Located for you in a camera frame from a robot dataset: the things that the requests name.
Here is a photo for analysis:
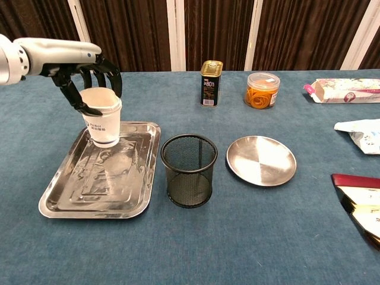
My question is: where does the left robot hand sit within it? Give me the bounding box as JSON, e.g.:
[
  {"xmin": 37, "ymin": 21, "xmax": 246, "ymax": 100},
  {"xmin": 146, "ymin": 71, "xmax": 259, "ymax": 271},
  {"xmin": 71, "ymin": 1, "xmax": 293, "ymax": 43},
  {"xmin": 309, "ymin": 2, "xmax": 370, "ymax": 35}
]
[{"xmin": 28, "ymin": 37, "xmax": 123, "ymax": 116}]

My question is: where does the white paper cup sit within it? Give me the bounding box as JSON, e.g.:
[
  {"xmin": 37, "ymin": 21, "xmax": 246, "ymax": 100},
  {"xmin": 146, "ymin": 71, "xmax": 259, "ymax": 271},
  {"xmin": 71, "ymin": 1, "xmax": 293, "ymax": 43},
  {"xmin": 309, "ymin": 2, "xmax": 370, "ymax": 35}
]
[{"xmin": 79, "ymin": 87, "xmax": 123, "ymax": 148}]

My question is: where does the black cup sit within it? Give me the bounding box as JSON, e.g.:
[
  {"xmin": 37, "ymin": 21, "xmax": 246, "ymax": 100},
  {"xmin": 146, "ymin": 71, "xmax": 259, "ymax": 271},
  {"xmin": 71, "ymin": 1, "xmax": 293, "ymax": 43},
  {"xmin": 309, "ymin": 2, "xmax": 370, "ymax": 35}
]
[{"xmin": 160, "ymin": 134, "xmax": 219, "ymax": 208}]

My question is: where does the dark brown pleated curtain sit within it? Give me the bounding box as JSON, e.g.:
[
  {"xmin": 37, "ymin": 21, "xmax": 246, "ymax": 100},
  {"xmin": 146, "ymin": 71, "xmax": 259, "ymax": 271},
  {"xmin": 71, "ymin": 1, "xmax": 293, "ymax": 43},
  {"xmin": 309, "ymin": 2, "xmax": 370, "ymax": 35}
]
[{"xmin": 0, "ymin": 0, "xmax": 380, "ymax": 72}]

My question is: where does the rectangular steel tray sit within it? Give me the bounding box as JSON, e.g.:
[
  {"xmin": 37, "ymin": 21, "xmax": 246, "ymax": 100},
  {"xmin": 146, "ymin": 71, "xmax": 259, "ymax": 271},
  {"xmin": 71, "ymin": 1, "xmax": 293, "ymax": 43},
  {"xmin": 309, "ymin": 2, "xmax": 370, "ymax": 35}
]
[{"xmin": 38, "ymin": 121, "xmax": 162, "ymax": 220}]

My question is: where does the small white black bottle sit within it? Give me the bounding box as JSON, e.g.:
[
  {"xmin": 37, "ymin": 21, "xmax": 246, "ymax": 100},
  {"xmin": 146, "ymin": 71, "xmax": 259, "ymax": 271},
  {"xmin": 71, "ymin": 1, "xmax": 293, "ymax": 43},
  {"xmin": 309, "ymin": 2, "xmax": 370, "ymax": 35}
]
[{"xmin": 200, "ymin": 60, "xmax": 224, "ymax": 107}]

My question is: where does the clear jar of rubber bands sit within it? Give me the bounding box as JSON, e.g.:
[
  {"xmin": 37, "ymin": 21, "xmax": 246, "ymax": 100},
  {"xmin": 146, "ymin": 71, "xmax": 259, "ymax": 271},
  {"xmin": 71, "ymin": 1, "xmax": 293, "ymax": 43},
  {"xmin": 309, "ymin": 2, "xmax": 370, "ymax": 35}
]
[{"xmin": 243, "ymin": 72, "xmax": 281, "ymax": 110}]

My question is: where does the white saucer plate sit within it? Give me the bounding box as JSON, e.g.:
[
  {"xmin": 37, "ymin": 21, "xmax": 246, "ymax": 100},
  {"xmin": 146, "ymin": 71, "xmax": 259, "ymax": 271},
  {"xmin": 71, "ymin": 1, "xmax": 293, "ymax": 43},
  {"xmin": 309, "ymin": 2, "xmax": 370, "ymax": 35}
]
[{"xmin": 226, "ymin": 135, "xmax": 297, "ymax": 187}]

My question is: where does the blue table mat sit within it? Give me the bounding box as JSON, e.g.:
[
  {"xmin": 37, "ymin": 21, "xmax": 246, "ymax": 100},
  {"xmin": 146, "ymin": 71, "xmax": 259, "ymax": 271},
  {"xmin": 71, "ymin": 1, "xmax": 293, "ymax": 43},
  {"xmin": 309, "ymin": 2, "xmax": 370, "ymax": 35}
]
[{"xmin": 0, "ymin": 69, "xmax": 380, "ymax": 285}]

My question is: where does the floral paper carton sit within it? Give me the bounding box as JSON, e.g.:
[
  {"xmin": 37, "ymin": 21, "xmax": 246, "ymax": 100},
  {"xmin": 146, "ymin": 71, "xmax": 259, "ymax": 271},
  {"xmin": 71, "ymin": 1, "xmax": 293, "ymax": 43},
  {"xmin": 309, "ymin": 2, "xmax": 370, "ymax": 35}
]
[{"xmin": 303, "ymin": 78, "xmax": 380, "ymax": 105}]

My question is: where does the crumpled snack bag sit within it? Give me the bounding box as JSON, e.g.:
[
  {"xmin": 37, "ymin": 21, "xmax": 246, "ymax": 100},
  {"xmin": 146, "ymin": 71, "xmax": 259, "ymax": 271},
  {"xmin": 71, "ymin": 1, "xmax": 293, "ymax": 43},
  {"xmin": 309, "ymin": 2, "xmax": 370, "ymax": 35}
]
[{"xmin": 334, "ymin": 119, "xmax": 380, "ymax": 156}]

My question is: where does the folding paper fan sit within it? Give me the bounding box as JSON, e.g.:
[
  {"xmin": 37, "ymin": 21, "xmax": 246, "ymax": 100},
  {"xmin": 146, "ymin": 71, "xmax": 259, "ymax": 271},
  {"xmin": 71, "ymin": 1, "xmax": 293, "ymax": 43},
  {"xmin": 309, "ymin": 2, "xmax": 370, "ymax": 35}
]
[{"xmin": 331, "ymin": 173, "xmax": 380, "ymax": 247}]

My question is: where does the white partition frame post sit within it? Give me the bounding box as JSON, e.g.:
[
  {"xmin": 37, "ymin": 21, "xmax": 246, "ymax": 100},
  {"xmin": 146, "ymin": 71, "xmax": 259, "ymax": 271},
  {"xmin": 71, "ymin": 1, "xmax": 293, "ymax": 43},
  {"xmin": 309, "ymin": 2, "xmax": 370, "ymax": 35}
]
[
  {"xmin": 243, "ymin": 0, "xmax": 264, "ymax": 71},
  {"xmin": 166, "ymin": 0, "xmax": 186, "ymax": 71},
  {"xmin": 67, "ymin": 0, "xmax": 91, "ymax": 42},
  {"xmin": 340, "ymin": 0, "xmax": 380, "ymax": 71}
]

